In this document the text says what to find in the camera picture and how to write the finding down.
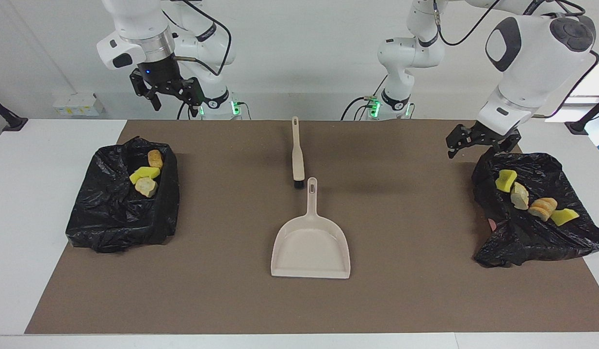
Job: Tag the beige hand brush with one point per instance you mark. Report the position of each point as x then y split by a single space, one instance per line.
298 155

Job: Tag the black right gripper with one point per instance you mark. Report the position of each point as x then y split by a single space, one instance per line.
163 80

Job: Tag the black bag lined bin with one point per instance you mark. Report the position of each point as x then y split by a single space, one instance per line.
110 218

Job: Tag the brown waffle bread roll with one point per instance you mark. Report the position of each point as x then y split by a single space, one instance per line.
155 158

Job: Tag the white striped board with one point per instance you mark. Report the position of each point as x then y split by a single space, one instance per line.
590 89

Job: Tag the black bag bin, pink spot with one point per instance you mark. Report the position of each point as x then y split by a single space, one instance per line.
532 232

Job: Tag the brown table mat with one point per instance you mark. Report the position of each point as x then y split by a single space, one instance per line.
231 291

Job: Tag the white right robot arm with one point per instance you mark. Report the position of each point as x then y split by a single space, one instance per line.
149 34

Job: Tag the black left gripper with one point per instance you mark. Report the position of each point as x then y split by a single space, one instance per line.
486 134

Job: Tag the white power outlet box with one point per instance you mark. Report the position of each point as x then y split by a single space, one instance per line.
76 104

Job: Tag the pale bread chunk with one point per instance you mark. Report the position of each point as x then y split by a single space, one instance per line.
519 196

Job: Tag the yellow sponge chunk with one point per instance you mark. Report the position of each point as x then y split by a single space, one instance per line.
506 180
144 173

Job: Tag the yellow sponge wedge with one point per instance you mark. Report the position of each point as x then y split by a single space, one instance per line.
564 216

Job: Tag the beige plastic dustpan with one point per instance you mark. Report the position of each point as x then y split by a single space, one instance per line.
311 242

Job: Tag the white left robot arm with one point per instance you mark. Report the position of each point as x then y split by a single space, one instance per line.
532 53

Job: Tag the black stand foot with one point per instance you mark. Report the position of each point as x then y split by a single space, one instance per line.
8 118
585 121

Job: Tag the striped croissant piece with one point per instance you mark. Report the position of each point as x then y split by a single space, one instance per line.
543 208
146 187

